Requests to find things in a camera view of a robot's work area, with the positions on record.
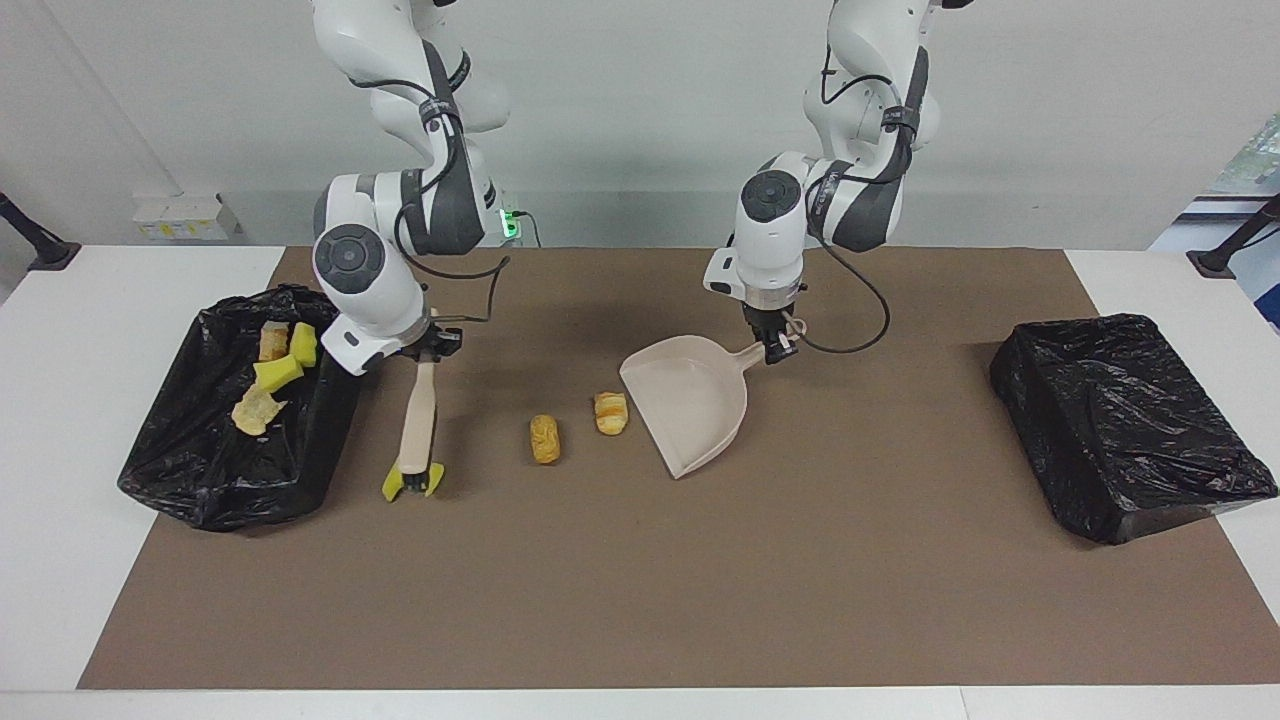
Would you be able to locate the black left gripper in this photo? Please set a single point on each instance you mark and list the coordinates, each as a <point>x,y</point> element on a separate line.
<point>768,318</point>

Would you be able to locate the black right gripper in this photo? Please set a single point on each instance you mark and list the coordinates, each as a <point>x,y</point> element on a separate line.
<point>438,342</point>

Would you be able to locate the beige hand brush black bristles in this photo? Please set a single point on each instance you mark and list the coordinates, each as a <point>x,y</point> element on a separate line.
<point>417,420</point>

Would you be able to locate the beige plastic dustpan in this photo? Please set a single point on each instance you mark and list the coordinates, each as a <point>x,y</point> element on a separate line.
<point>690,410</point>

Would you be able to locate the yellow sponge green backing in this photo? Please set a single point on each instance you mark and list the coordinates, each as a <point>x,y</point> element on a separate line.
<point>304,344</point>

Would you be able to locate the brown bread nugget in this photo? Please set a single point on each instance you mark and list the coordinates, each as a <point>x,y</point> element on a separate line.
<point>545,439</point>

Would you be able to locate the notched yellow sponge piece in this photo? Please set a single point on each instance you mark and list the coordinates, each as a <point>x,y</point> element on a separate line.
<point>392,487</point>

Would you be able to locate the plain yellow sponge piece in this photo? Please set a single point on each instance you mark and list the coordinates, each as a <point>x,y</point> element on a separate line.
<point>278,373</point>

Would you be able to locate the striped croissant bread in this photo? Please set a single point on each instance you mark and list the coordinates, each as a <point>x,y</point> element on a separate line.
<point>273,341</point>

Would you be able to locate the pale cracker piece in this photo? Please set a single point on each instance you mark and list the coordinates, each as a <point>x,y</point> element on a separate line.
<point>610,413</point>
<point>256,411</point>

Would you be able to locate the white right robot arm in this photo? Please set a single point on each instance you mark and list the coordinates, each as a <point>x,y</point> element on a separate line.
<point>370,280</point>

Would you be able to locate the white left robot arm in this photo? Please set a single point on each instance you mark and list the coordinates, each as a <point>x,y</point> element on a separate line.
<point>770,230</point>

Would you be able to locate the black bag lined bin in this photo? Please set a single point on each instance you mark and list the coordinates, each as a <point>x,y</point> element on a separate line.
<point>200,470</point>
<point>1120,420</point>

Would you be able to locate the brown table mat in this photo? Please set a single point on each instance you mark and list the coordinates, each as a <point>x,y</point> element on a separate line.
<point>640,600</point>

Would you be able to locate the white wall socket box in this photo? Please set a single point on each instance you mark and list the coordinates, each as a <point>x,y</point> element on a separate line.
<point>185,218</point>

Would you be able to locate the black camera stand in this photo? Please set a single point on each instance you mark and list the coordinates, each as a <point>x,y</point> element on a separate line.
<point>40,248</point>
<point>1230,250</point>

